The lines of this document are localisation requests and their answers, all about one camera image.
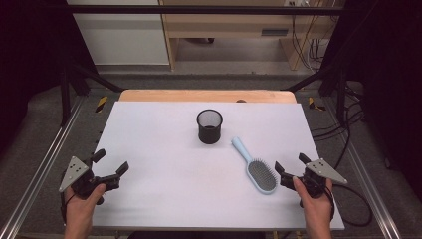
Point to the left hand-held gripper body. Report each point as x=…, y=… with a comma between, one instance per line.
x=74, y=172

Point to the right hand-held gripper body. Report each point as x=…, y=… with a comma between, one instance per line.
x=323, y=170

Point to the light blue hairbrush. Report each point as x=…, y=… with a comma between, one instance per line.
x=262, y=174

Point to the black mesh cup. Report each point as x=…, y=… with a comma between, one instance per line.
x=209, y=134

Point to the person's left hand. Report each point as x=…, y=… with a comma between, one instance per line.
x=79, y=212

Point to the person's right hand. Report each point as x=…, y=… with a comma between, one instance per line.
x=316, y=212

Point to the yellow black tape marker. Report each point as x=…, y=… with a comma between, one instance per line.
x=312, y=103
x=101, y=104

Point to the white table board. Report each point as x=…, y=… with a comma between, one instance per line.
x=185, y=186

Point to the wooden table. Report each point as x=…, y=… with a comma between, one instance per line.
x=185, y=95

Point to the white cabinet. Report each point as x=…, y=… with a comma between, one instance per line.
x=122, y=40

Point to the black curtain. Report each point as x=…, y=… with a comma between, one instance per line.
x=30, y=49
x=388, y=66

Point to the wooden desk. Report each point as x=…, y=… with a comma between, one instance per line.
x=225, y=23

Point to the metal floor rail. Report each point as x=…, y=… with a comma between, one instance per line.
x=40, y=172
x=368, y=186

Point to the black frame stand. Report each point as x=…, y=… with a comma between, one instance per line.
x=65, y=96
x=341, y=96

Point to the black horizontal frame bar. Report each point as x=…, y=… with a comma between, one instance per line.
x=199, y=10

